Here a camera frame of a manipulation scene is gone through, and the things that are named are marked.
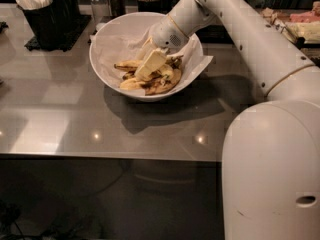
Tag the black wire condiment rack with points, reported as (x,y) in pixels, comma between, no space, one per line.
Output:
(302,29)

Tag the white paper bowl liner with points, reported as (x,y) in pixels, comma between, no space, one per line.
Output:
(120,40)

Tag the middle dark banana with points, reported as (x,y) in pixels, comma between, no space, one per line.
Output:
(128,75)

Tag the salt shaker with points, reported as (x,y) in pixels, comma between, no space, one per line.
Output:
(100,10)

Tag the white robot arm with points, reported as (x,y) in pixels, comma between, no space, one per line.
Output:
(271,151)

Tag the black cup with white cutlery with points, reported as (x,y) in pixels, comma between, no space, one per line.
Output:
(42,21)

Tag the black rubber mat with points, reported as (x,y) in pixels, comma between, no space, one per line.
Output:
(69,38)

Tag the black napkin holder with napkins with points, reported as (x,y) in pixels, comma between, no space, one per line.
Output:
(213,34)

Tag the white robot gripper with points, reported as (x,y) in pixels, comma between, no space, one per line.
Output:
(165,33)

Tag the front yellow spotted banana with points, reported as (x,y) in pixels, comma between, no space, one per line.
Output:
(154,87)

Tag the white ceramic bowl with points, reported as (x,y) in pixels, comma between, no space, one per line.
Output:
(113,74)

